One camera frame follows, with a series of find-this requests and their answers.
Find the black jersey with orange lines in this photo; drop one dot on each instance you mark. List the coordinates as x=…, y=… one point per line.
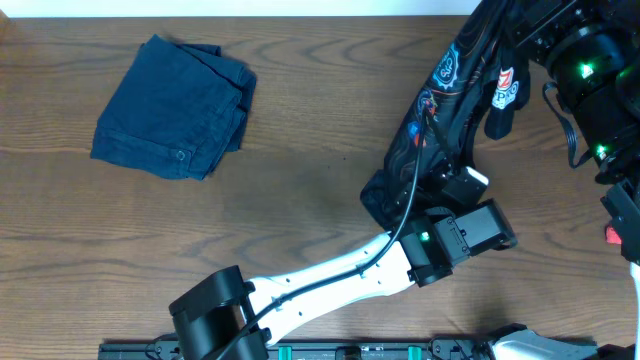
x=480, y=80

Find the folded navy blue trousers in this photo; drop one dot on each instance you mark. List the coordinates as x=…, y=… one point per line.
x=177, y=111

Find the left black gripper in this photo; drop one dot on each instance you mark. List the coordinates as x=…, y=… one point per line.
x=437, y=182

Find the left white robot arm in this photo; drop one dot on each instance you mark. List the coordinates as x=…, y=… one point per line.
x=228, y=317

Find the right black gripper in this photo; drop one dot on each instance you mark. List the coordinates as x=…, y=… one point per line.
x=542, y=25

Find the red garment at table edge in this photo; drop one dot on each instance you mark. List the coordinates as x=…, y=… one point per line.
x=611, y=236

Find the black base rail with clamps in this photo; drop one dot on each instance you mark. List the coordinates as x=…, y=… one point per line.
x=443, y=348

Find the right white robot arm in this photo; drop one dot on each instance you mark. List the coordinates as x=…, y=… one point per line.
x=576, y=168

